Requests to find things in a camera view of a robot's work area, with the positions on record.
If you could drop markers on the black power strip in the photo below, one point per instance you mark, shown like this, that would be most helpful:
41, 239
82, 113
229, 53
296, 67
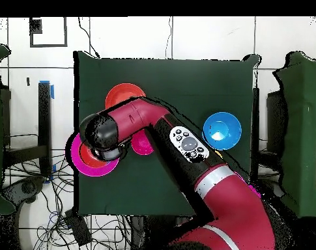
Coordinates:
78, 229

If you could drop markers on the grey office chair base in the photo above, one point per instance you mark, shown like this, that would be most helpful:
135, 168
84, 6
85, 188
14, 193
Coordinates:
27, 187

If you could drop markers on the dark green tablecloth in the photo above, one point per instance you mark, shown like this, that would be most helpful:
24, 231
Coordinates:
160, 75

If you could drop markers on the black square floor frame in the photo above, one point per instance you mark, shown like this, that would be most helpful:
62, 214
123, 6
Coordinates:
35, 26

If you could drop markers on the large orange plastic bowl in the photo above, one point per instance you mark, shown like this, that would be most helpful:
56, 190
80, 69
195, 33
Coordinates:
118, 93

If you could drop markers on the small orange plastic bowl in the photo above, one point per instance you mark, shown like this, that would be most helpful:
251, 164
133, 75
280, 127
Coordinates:
87, 158

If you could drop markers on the small red plastic bowl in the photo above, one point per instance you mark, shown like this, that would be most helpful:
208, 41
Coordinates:
142, 143

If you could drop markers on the black metal stand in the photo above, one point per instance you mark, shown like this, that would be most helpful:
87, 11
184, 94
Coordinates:
44, 117
256, 130

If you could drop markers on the blue plastic bowl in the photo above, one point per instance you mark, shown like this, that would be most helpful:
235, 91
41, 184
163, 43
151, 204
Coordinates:
222, 125

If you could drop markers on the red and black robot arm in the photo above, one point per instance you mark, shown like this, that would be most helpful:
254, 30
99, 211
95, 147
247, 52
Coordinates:
136, 117

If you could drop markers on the large pink plastic bowl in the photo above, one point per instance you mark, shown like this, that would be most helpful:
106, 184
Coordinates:
254, 188
77, 161

